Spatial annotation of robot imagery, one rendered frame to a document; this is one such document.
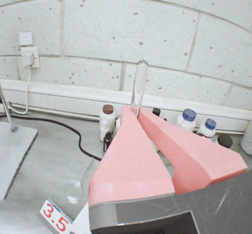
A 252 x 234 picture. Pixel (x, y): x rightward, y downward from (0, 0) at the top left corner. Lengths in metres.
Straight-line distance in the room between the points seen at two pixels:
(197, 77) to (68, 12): 0.51
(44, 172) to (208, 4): 0.73
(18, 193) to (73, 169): 0.19
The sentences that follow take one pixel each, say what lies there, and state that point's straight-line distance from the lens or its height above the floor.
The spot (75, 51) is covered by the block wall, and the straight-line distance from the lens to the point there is 0.58.
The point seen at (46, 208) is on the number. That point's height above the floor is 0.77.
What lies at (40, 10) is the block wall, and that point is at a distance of 0.62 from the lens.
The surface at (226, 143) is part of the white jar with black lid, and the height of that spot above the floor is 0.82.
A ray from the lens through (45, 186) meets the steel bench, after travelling 0.49.
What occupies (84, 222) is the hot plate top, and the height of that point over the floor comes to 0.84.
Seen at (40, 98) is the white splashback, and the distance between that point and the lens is 0.68.
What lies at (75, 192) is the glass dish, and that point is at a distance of 0.46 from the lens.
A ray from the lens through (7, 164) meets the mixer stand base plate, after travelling 0.56.
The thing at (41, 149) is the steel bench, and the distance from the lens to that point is 0.57.
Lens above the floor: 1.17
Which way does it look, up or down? 35 degrees down
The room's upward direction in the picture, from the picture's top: 8 degrees clockwise
